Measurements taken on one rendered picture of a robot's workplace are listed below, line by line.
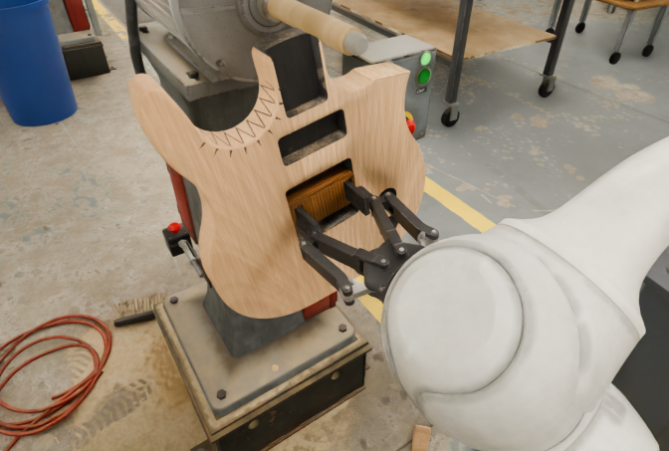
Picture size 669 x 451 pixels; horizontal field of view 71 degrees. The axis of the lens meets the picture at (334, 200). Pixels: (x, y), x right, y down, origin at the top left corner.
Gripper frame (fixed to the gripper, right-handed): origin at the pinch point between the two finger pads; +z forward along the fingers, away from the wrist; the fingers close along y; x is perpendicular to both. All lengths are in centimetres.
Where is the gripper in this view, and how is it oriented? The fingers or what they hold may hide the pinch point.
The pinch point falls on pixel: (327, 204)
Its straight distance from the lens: 61.8
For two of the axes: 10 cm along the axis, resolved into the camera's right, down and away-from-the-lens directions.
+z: -5.5, -5.0, 6.7
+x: -1.4, -7.4, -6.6
